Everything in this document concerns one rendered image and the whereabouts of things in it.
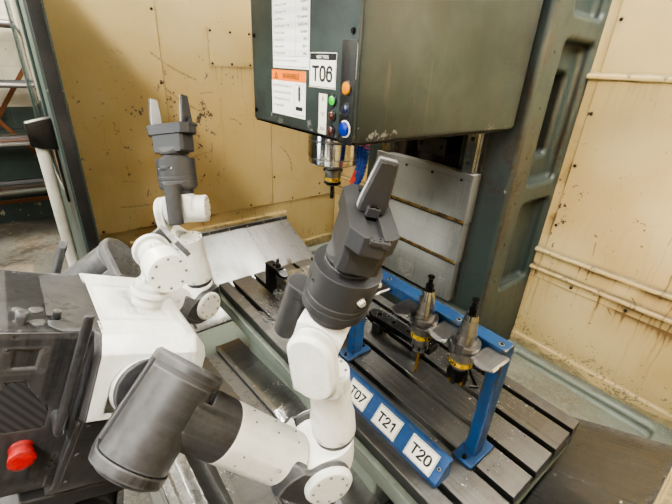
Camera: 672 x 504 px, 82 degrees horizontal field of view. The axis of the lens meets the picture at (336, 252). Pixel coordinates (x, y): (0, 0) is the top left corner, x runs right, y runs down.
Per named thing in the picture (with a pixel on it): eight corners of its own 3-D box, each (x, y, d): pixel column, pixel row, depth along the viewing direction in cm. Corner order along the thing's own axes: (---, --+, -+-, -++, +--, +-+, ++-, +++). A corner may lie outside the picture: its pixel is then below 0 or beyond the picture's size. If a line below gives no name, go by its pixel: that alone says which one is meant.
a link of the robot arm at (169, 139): (165, 129, 98) (171, 177, 100) (134, 125, 89) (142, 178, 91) (207, 124, 94) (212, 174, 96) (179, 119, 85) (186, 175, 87)
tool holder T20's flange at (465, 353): (483, 350, 82) (486, 341, 80) (470, 364, 77) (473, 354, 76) (456, 336, 85) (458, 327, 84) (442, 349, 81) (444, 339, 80)
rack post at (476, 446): (470, 471, 89) (499, 373, 76) (450, 454, 93) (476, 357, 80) (493, 448, 95) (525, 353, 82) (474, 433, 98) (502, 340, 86)
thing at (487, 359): (489, 377, 73) (490, 373, 73) (465, 361, 77) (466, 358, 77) (509, 362, 77) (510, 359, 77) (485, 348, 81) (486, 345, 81)
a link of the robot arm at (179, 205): (208, 174, 98) (213, 219, 100) (164, 177, 97) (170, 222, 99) (196, 173, 87) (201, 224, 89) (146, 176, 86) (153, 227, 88)
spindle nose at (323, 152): (367, 166, 118) (371, 125, 113) (319, 169, 112) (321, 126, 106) (344, 155, 131) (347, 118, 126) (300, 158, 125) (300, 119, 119)
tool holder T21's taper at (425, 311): (438, 317, 87) (443, 292, 84) (424, 323, 85) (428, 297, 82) (425, 308, 91) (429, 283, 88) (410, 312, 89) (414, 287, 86)
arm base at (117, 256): (98, 335, 82) (46, 318, 73) (93, 292, 90) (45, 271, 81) (154, 294, 82) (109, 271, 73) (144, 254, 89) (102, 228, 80)
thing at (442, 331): (442, 346, 81) (443, 343, 81) (423, 333, 85) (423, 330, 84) (462, 334, 85) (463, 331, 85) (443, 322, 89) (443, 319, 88)
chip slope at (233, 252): (184, 365, 155) (176, 311, 143) (140, 292, 201) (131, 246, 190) (353, 298, 206) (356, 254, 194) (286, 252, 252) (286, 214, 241)
